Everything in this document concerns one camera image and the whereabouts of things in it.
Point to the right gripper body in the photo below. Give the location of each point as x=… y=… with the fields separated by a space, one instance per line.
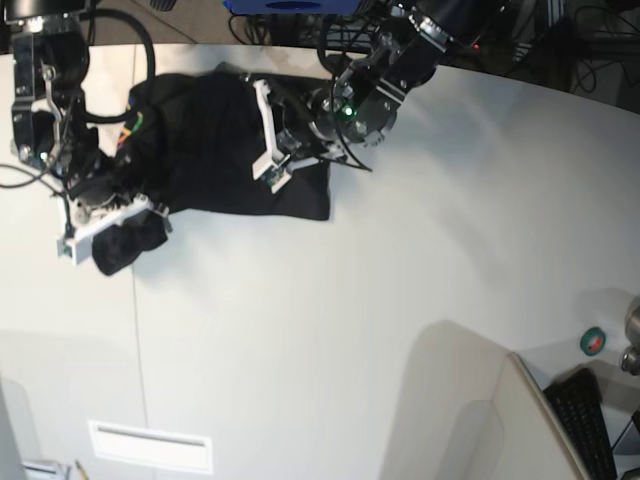
x=103 y=184

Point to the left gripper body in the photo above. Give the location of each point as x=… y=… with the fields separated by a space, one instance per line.
x=307 y=133

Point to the black t-shirt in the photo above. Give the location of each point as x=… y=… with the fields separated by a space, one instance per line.
x=194 y=147

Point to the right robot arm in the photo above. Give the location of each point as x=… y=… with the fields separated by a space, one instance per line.
x=55 y=135

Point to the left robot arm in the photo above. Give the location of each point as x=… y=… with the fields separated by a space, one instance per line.
x=407 y=42

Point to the green tape roll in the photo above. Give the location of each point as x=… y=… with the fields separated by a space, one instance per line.
x=593 y=341

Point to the black keyboard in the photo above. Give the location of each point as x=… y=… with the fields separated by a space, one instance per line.
x=576 y=402

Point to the white partition panel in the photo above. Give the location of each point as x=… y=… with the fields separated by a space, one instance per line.
x=534 y=445

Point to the metal cylinder stand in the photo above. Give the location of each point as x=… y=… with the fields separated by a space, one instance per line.
x=629 y=361

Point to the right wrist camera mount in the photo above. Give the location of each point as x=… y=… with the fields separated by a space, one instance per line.
x=82 y=224

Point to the white cable tray lid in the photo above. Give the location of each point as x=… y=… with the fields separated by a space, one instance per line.
x=152 y=448

